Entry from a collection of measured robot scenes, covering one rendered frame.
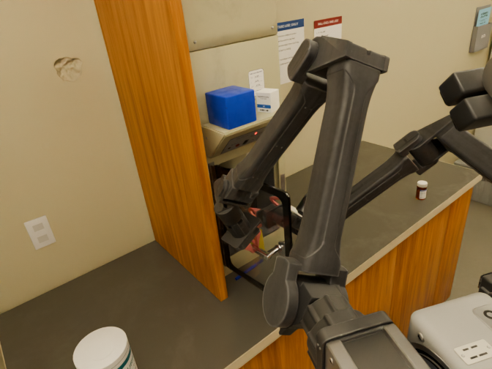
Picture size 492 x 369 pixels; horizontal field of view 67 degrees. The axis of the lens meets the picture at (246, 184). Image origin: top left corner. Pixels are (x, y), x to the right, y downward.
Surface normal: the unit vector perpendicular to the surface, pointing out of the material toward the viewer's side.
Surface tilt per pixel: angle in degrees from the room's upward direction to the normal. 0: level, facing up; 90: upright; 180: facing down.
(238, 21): 90
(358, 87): 70
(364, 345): 0
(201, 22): 90
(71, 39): 90
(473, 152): 44
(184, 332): 0
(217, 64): 90
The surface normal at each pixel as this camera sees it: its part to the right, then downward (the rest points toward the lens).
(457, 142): -0.73, -0.47
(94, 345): -0.10, -0.88
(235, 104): 0.62, 0.31
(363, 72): 0.36, 0.07
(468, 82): 0.11, -0.33
